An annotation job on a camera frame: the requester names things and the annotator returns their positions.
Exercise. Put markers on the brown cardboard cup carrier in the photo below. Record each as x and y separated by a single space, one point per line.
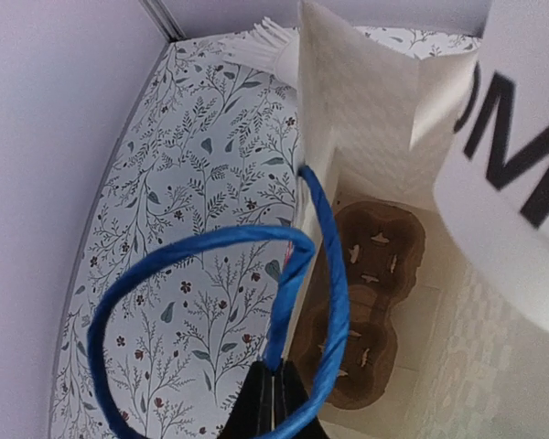
382 248

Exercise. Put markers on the right aluminium frame post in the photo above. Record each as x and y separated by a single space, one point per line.
164 21

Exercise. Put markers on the floral patterned table mat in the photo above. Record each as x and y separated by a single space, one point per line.
210 144

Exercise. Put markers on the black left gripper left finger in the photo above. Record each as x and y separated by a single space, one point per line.
251 415

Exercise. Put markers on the white paper coffee cup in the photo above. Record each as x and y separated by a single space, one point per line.
492 191

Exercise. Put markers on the checkered paper takeout bag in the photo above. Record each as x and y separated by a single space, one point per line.
375 125

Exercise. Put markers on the bundle of white wrapped straws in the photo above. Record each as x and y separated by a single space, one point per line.
261 47

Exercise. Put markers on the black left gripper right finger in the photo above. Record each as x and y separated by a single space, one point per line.
289 396

